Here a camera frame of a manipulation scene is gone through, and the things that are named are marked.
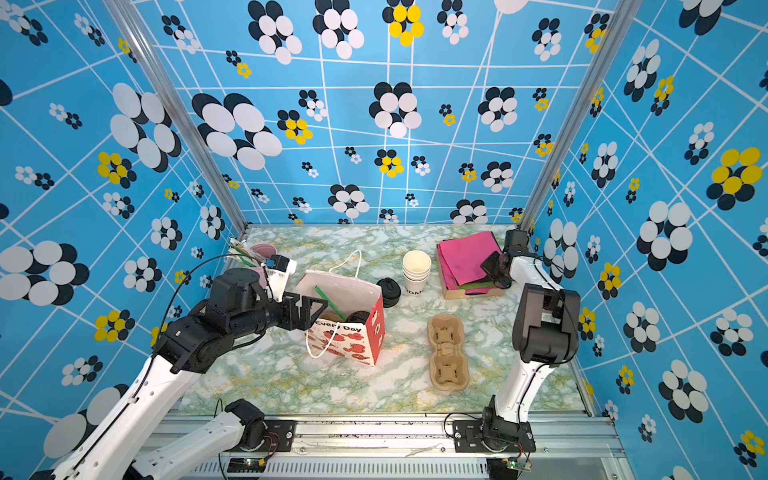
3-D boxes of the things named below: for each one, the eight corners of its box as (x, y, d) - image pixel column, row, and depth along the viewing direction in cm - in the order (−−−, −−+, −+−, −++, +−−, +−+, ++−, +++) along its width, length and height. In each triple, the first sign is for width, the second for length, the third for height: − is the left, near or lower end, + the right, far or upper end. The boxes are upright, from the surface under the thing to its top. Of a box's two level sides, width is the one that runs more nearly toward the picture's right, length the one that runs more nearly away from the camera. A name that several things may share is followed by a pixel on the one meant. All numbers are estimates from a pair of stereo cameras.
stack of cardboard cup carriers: (431, 394, 82) (433, 387, 77) (425, 324, 95) (427, 314, 90) (469, 394, 82) (474, 387, 77) (458, 323, 95) (462, 314, 90)
